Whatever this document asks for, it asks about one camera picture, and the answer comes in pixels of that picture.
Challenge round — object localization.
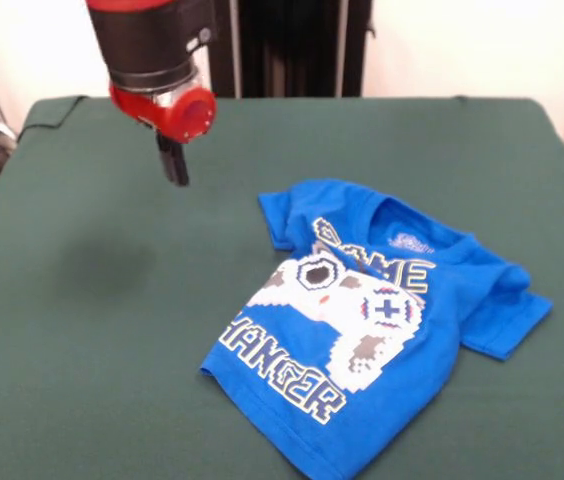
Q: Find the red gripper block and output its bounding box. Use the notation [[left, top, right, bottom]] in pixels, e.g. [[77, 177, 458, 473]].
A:
[[109, 82, 218, 188]]

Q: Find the blue printed t-shirt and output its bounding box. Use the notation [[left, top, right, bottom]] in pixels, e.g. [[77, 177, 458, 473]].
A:
[[198, 178, 554, 480]]

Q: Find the dark green table cloth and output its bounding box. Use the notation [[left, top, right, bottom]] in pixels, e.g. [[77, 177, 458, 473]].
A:
[[0, 94, 564, 480]]

